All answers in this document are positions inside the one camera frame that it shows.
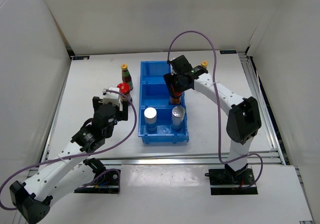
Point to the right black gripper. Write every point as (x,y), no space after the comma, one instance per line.
(169,79)

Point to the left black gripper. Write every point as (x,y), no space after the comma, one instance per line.
(121,114)

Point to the red-lid chili jar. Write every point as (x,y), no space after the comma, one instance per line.
(175,99)
(125,89)

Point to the silver-cap white shaker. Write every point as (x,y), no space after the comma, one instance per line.
(177,117)
(150,117)

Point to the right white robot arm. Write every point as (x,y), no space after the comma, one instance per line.
(243,116)

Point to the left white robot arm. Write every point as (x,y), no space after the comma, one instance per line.
(34,197)

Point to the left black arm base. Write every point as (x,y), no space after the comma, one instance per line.
(109,183)

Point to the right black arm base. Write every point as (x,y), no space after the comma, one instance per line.
(223,184)

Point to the blue three-compartment plastic bin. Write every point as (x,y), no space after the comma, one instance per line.
(154,93)

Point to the left yellow-cap sauce bottle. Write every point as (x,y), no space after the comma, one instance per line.
(126,76)

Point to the yellow-cap sauce bottle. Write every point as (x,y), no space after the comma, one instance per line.
(126,76)
(204,64)

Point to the right yellow-cap sauce bottle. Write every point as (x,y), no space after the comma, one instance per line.
(204,64)

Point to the left black corner label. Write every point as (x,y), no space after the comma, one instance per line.
(86,57)

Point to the black corner label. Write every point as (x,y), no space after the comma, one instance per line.
(86,57)
(228,52)

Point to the right black corner label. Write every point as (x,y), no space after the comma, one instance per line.
(228,52)

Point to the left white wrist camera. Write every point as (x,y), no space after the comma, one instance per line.
(111,96)

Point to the aluminium right rail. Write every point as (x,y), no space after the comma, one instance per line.
(267,125)

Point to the aluminium rail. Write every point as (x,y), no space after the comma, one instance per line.
(268,158)
(267,125)

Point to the aluminium front rail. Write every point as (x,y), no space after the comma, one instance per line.
(268,158)

